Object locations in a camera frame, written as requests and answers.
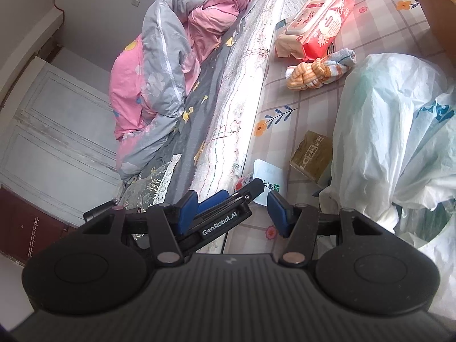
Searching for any white milk pouch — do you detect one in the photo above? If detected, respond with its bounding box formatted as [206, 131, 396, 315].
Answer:
[234, 160, 283, 207]

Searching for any grey lace-trimmed pillow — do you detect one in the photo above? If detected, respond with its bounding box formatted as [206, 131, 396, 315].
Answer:
[125, 154, 182, 214]

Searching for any red wet wipes pack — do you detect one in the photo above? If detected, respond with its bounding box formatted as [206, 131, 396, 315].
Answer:
[274, 0, 356, 61]

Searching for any olive brown drink carton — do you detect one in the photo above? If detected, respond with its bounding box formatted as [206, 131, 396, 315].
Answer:
[289, 130, 333, 186]

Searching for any white panelled wardrobe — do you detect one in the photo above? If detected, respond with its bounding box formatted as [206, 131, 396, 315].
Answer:
[0, 55, 126, 229]

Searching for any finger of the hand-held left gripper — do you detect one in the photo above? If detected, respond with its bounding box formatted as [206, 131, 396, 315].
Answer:
[197, 178, 263, 221]

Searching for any checked printed tablecloth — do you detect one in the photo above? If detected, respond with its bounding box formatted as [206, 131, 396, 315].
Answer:
[224, 0, 456, 257]

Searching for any grey flowered bed sheet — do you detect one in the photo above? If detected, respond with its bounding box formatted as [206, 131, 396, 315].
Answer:
[121, 0, 266, 203]

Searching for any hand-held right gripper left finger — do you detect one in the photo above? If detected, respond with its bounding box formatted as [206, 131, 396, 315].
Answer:
[83, 190, 198, 265]

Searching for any pink grey quilt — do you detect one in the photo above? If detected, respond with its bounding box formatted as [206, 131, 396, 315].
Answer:
[109, 0, 250, 182]

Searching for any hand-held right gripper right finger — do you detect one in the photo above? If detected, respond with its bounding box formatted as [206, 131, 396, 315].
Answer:
[267, 190, 382, 267]

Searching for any striped towel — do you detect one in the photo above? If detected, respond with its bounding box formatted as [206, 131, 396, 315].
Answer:
[286, 48, 357, 91]

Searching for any red-brown wooden cabinet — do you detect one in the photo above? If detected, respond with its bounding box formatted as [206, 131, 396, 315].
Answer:
[0, 185, 83, 268]

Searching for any white plastic bag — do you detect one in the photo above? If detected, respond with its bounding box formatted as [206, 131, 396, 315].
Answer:
[319, 53, 456, 293]

